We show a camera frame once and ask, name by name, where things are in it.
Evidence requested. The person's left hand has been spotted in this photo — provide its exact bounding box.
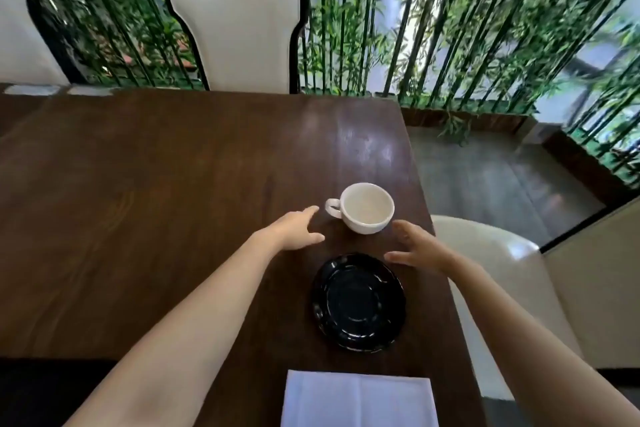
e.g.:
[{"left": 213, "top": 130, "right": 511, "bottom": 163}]
[{"left": 260, "top": 205, "right": 326, "bottom": 253}]

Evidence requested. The person's right hand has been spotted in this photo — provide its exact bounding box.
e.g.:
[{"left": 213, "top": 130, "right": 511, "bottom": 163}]
[{"left": 384, "top": 220, "right": 457, "bottom": 276}]

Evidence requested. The person's left forearm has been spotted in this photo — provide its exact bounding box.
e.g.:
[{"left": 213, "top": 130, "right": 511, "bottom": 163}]
[{"left": 64, "top": 234, "right": 279, "bottom": 427}]

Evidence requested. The person's right forearm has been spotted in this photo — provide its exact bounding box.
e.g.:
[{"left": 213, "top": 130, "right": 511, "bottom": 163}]
[{"left": 445, "top": 258, "right": 640, "bottom": 427}]

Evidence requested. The black glossy saucer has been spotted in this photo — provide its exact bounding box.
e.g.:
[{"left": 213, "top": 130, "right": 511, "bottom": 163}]
[{"left": 312, "top": 253, "right": 407, "bottom": 354}]

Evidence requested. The white ceramic cup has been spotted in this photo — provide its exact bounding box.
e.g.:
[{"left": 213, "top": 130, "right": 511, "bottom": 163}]
[{"left": 325, "top": 182, "right": 396, "bottom": 235}]

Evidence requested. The cream leather chair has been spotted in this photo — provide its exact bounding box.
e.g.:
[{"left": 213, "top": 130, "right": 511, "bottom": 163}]
[{"left": 431, "top": 215, "right": 585, "bottom": 401}]

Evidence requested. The white folded napkin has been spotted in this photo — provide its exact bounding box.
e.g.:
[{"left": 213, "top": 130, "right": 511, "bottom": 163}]
[{"left": 280, "top": 370, "right": 440, "bottom": 427}]

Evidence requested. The wooden planter box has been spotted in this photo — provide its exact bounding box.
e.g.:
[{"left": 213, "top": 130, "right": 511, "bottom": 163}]
[{"left": 400, "top": 105, "right": 633, "bottom": 204}]

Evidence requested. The green bamboo plant screen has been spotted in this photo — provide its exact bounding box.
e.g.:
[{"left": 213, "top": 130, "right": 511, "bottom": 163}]
[{"left": 0, "top": 0, "right": 640, "bottom": 182}]

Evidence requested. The white chair with black frame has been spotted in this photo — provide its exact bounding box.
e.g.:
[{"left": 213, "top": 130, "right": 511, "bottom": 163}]
[
  {"left": 159, "top": 0, "right": 311, "bottom": 94},
  {"left": 0, "top": 0, "right": 83, "bottom": 87}
]

